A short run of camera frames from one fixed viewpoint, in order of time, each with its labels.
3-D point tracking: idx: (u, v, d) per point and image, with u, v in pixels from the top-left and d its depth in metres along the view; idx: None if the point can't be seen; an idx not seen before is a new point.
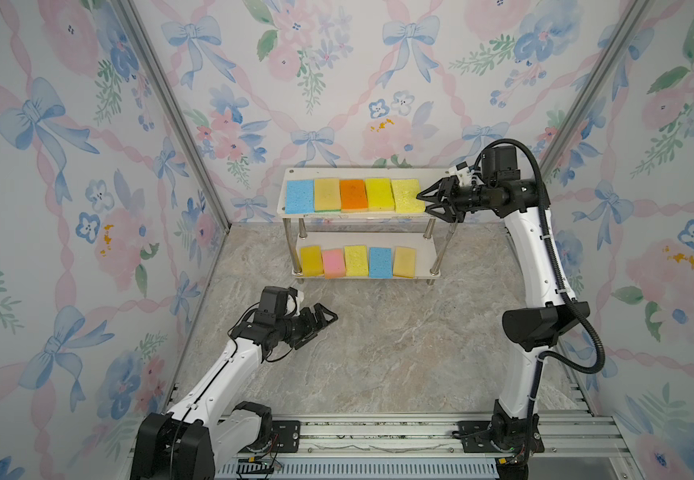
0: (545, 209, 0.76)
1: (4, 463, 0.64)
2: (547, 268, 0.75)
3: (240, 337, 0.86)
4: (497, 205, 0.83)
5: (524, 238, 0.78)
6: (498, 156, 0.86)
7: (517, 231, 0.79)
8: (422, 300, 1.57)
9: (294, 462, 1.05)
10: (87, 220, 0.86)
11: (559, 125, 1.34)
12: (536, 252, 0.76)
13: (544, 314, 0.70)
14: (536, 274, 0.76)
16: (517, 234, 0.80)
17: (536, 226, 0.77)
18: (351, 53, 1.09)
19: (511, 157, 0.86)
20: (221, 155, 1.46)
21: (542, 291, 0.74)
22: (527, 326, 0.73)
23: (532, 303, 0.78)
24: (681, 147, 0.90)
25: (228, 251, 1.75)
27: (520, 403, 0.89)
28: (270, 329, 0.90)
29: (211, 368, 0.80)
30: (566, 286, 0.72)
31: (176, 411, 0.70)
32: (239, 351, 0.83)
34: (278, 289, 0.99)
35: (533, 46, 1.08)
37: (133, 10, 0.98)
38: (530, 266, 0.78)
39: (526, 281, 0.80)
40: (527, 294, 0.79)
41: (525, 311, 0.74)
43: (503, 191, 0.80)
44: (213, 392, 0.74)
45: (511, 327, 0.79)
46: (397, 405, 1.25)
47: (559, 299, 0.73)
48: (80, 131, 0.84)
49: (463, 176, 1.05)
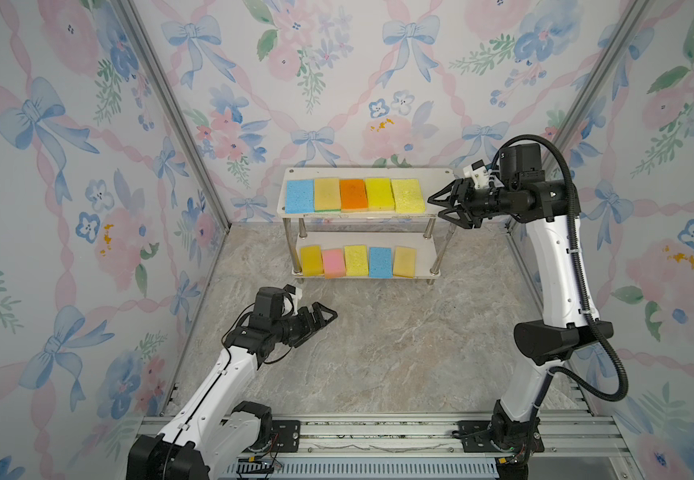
0: (575, 218, 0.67)
1: (4, 463, 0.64)
2: (571, 285, 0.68)
3: (233, 346, 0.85)
4: (520, 210, 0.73)
5: (549, 250, 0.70)
6: (520, 154, 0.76)
7: (542, 242, 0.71)
8: (422, 300, 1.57)
9: (294, 462, 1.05)
10: (87, 219, 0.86)
11: (559, 125, 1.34)
12: (562, 267, 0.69)
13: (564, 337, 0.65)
14: (558, 292, 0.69)
16: (540, 245, 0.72)
17: (563, 238, 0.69)
18: (351, 53, 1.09)
19: (534, 156, 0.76)
20: (221, 155, 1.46)
21: (564, 310, 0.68)
22: (544, 344, 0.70)
23: (550, 320, 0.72)
24: (681, 146, 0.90)
25: (228, 251, 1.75)
27: (523, 408, 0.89)
28: (265, 335, 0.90)
29: (203, 382, 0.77)
30: (591, 307, 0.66)
31: (167, 432, 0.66)
32: (233, 363, 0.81)
34: (273, 290, 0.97)
35: (533, 46, 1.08)
37: (133, 10, 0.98)
38: (551, 281, 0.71)
39: (546, 295, 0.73)
40: (544, 309, 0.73)
41: (544, 330, 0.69)
43: (528, 195, 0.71)
44: (206, 409, 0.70)
45: (525, 341, 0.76)
46: (397, 405, 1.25)
47: (582, 320, 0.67)
48: (80, 131, 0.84)
49: (479, 176, 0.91)
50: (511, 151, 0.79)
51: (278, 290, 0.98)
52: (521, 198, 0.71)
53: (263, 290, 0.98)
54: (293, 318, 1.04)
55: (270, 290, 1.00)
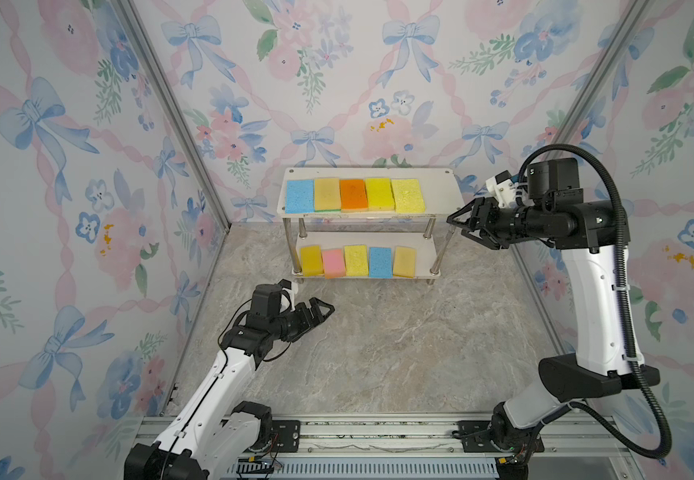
0: (623, 248, 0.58)
1: (4, 463, 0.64)
2: (616, 329, 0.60)
3: (230, 348, 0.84)
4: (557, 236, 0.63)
5: (591, 286, 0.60)
6: (553, 170, 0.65)
7: (581, 276, 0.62)
8: (422, 300, 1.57)
9: (294, 462, 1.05)
10: (87, 219, 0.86)
11: (559, 125, 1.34)
12: (606, 308, 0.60)
13: (608, 388, 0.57)
14: (599, 335, 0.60)
16: (581, 279, 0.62)
17: (608, 273, 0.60)
18: (351, 53, 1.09)
19: (570, 172, 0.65)
20: (221, 155, 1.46)
21: (605, 356, 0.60)
22: (580, 390, 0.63)
23: (585, 362, 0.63)
24: (681, 146, 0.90)
25: (228, 251, 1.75)
27: (529, 420, 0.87)
28: (265, 335, 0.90)
29: (200, 386, 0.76)
30: (637, 354, 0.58)
31: (163, 440, 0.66)
32: (229, 365, 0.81)
34: (270, 288, 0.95)
35: (533, 46, 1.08)
37: (133, 10, 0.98)
38: (590, 321, 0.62)
39: (581, 334, 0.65)
40: (579, 349, 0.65)
41: (582, 377, 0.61)
43: (568, 219, 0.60)
44: (202, 415, 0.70)
45: (555, 381, 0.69)
46: (397, 405, 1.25)
47: (625, 367, 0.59)
48: (80, 131, 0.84)
49: (504, 190, 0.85)
50: (542, 167, 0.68)
51: (276, 287, 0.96)
52: (559, 222, 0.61)
53: (260, 288, 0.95)
54: (290, 313, 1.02)
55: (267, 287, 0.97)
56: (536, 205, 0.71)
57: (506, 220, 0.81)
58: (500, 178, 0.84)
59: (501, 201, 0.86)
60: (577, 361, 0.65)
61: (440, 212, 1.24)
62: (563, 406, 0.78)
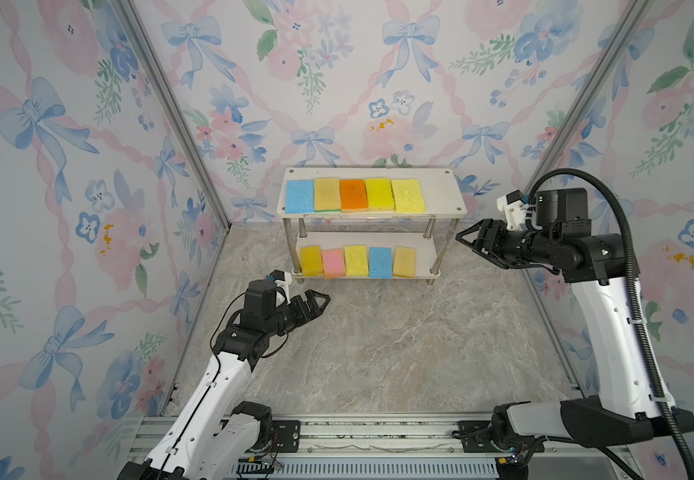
0: (635, 281, 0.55)
1: (4, 463, 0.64)
2: (637, 364, 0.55)
3: (223, 352, 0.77)
4: (564, 268, 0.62)
5: (605, 320, 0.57)
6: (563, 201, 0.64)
7: (594, 310, 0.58)
8: (422, 300, 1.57)
9: (294, 462, 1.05)
10: (87, 219, 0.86)
11: (559, 125, 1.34)
12: (623, 340, 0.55)
13: (636, 430, 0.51)
14: (620, 372, 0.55)
16: (593, 312, 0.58)
17: (622, 306, 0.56)
18: (351, 53, 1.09)
19: (581, 203, 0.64)
20: (221, 155, 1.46)
21: (629, 395, 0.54)
22: (607, 435, 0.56)
23: (611, 404, 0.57)
24: (681, 146, 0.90)
25: (228, 251, 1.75)
27: (531, 431, 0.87)
28: (258, 336, 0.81)
29: (193, 397, 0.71)
30: (666, 394, 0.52)
31: (155, 458, 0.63)
32: (222, 373, 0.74)
34: (264, 285, 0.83)
35: (533, 46, 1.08)
37: (133, 10, 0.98)
38: (609, 357, 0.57)
39: (601, 372, 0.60)
40: (603, 390, 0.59)
41: (606, 418, 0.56)
43: (575, 251, 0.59)
44: (194, 429, 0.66)
45: (581, 426, 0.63)
46: (397, 405, 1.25)
47: (655, 410, 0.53)
48: (80, 131, 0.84)
49: (514, 210, 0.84)
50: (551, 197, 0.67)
51: (270, 284, 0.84)
52: (566, 254, 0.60)
53: (253, 285, 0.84)
54: (286, 306, 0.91)
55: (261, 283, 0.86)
56: (544, 232, 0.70)
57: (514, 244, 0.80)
58: (511, 198, 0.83)
59: (510, 221, 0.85)
60: (602, 405, 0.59)
61: (440, 212, 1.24)
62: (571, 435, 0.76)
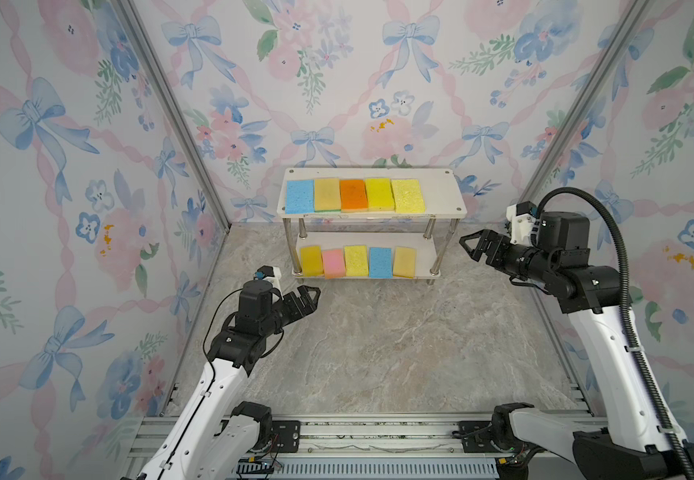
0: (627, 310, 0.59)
1: (4, 463, 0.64)
2: (640, 394, 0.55)
3: (218, 359, 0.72)
4: (559, 296, 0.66)
5: (603, 348, 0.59)
6: (565, 228, 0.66)
7: (592, 340, 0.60)
8: (422, 300, 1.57)
9: (294, 462, 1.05)
10: (87, 220, 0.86)
11: (559, 125, 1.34)
12: (623, 369, 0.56)
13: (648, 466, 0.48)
14: (624, 401, 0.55)
16: (592, 342, 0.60)
17: (617, 334, 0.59)
18: (351, 53, 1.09)
19: (580, 233, 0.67)
20: (221, 155, 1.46)
21: (637, 426, 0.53)
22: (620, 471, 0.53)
23: (621, 439, 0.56)
24: (681, 147, 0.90)
25: (228, 251, 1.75)
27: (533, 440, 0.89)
28: (253, 341, 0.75)
29: (186, 407, 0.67)
30: (673, 424, 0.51)
31: (148, 473, 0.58)
32: (217, 381, 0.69)
34: (260, 287, 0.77)
35: (533, 46, 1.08)
37: (133, 10, 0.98)
38: (613, 388, 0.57)
39: (609, 408, 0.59)
40: (612, 426, 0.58)
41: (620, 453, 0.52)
43: (568, 283, 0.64)
44: (189, 441, 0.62)
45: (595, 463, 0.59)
46: (397, 405, 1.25)
47: (665, 443, 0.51)
48: (80, 131, 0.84)
49: (521, 222, 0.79)
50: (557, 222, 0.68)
51: (266, 285, 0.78)
52: (559, 285, 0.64)
53: (248, 285, 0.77)
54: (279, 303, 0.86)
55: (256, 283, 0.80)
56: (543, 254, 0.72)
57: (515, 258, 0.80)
58: (521, 211, 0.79)
59: (514, 233, 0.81)
60: (613, 441, 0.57)
61: (440, 212, 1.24)
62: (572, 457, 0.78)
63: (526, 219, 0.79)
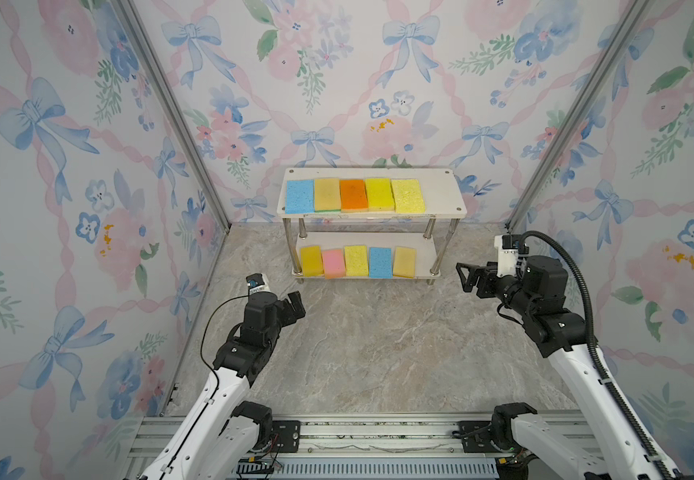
0: (595, 348, 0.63)
1: (4, 463, 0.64)
2: (624, 425, 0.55)
3: (223, 367, 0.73)
4: (534, 340, 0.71)
5: (579, 383, 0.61)
6: (546, 278, 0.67)
7: (569, 377, 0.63)
8: (422, 300, 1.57)
9: (294, 462, 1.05)
10: (87, 219, 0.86)
11: (559, 125, 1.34)
12: (602, 401, 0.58)
13: None
14: (610, 433, 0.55)
16: (569, 380, 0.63)
17: (589, 368, 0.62)
18: (351, 53, 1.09)
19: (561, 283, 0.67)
20: (221, 155, 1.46)
21: (626, 457, 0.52)
22: None
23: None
24: (681, 147, 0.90)
25: (228, 251, 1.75)
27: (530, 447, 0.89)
28: (258, 353, 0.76)
29: (190, 412, 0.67)
30: (660, 451, 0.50)
31: (148, 476, 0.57)
32: (221, 389, 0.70)
34: (264, 300, 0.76)
35: (533, 46, 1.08)
37: (133, 10, 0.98)
38: (599, 425, 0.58)
39: (604, 447, 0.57)
40: (610, 467, 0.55)
41: None
43: (540, 328, 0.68)
44: (191, 447, 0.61)
45: None
46: (397, 405, 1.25)
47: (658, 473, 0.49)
48: (80, 131, 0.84)
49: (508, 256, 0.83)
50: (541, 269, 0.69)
51: (271, 297, 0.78)
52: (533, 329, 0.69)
53: (252, 296, 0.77)
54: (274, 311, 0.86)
55: (260, 294, 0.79)
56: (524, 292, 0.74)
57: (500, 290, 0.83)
58: (507, 244, 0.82)
59: (499, 265, 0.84)
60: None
61: (439, 213, 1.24)
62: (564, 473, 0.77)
63: (509, 252, 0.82)
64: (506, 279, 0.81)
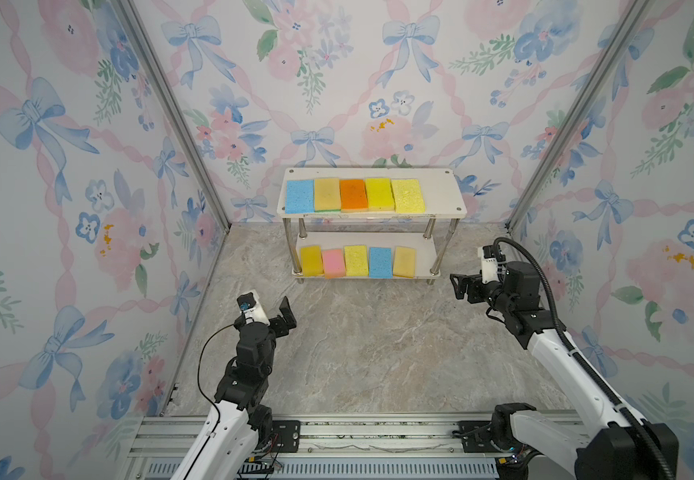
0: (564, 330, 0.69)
1: (4, 463, 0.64)
2: (593, 385, 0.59)
3: (223, 400, 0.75)
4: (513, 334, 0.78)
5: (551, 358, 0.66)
6: (519, 277, 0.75)
7: (544, 356, 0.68)
8: (422, 300, 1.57)
9: (294, 462, 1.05)
10: (87, 219, 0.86)
11: (559, 125, 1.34)
12: (572, 368, 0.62)
13: (608, 432, 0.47)
14: (581, 394, 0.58)
16: (544, 359, 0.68)
17: (559, 344, 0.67)
18: (351, 53, 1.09)
19: (534, 282, 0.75)
20: (221, 155, 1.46)
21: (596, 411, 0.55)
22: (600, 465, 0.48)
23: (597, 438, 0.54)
24: (681, 147, 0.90)
25: (228, 251, 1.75)
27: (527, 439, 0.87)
28: (257, 385, 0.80)
29: (188, 453, 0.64)
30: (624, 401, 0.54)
31: None
32: (222, 422, 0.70)
34: (255, 336, 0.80)
35: (533, 45, 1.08)
37: (133, 10, 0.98)
38: (573, 393, 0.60)
39: (581, 414, 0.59)
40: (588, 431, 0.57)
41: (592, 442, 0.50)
43: (517, 321, 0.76)
44: (195, 477, 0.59)
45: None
46: (397, 405, 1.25)
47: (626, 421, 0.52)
48: (80, 131, 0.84)
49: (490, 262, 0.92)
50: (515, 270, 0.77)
51: (261, 333, 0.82)
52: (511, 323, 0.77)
53: (243, 335, 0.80)
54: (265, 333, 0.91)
55: (250, 330, 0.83)
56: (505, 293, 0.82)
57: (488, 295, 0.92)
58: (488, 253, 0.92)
59: (483, 271, 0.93)
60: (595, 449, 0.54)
61: (440, 212, 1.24)
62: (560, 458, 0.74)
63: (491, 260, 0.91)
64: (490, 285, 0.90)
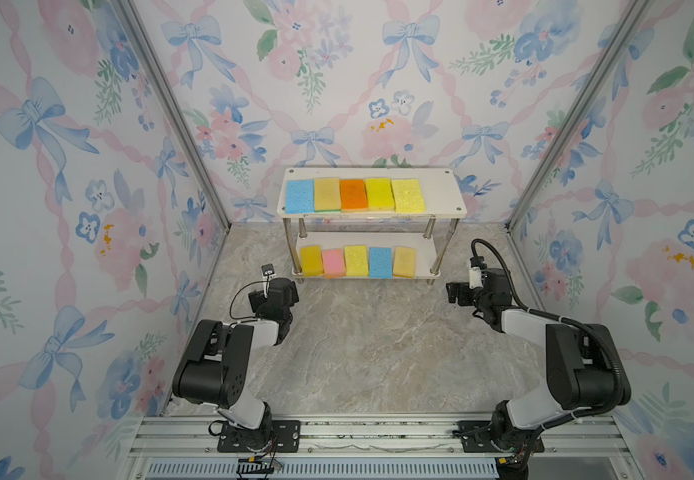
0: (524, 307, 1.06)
1: (4, 463, 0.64)
2: (542, 317, 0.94)
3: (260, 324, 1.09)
4: (488, 322, 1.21)
5: (517, 317, 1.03)
6: (495, 278, 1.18)
7: (514, 319, 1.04)
8: (422, 300, 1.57)
9: (294, 462, 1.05)
10: (86, 219, 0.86)
11: (559, 125, 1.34)
12: (530, 316, 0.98)
13: (556, 329, 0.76)
14: (536, 325, 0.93)
16: (515, 320, 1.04)
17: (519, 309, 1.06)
18: (351, 53, 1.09)
19: (505, 284, 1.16)
20: (221, 155, 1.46)
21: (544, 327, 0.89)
22: (557, 361, 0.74)
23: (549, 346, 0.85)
24: (681, 146, 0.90)
25: (228, 251, 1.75)
27: (528, 423, 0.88)
28: (280, 321, 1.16)
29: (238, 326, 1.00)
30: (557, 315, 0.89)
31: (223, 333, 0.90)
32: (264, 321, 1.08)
34: (281, 282, 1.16)
35: (533, 45, 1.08)
37: (133, 10, 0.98)
38: (536, 329, 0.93)
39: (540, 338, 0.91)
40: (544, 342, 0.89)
41: (551, 346, 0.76)
43: (491, 314, 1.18)
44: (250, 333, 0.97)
45: (557, 383, 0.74)
46: (397, 405, 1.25)
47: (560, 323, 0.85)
48: (80, 131, 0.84)
49: (474, 271, 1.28)
50: (492, 273, 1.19)
51: (283, 280, 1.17)
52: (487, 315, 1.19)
53: (272, 281, 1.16)
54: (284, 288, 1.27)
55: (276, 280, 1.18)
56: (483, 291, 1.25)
57: (474, 296, 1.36)
58: (474, 264, 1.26)
59: (470, 278, 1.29)
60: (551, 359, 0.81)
61: (440, 213, 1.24)
62: (566, 412, 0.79)
63: (475, 269, 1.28)
64: (476, 288, 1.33)
